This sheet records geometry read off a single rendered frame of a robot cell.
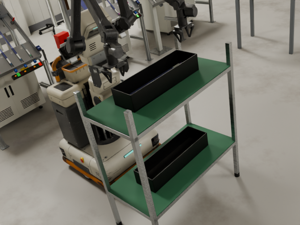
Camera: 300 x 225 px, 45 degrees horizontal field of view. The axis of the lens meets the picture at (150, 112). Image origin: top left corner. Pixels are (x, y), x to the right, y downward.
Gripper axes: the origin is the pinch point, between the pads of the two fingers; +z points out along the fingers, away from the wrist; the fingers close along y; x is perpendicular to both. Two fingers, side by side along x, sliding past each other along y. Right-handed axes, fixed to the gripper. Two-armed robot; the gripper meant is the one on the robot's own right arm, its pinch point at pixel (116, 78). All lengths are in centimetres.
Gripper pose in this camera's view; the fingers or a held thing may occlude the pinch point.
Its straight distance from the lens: 200.2
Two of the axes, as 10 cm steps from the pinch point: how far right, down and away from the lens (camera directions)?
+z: 1.7, 8.4, 5.2
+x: -7.0, -2.7, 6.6
